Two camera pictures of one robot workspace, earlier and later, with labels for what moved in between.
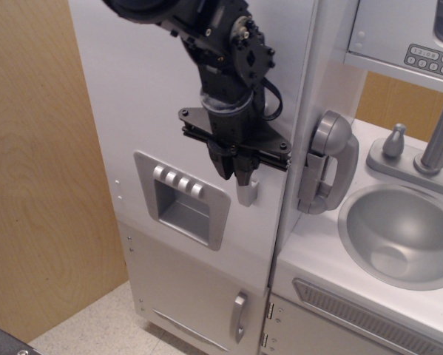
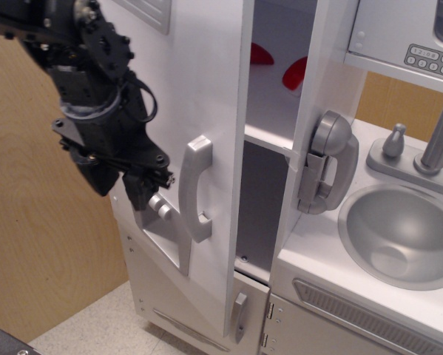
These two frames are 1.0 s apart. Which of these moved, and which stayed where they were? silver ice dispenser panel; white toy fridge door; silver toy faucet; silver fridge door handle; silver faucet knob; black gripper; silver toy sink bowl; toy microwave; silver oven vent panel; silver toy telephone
Moved: white toy fridge door; silver ice dispenser panel; silver fridge door handle; black gripper
Stayed: silver toy faucet; silver toy telephone; silver faucet knob; silver toy sink bowl; silver oven vent panel; toy microwave
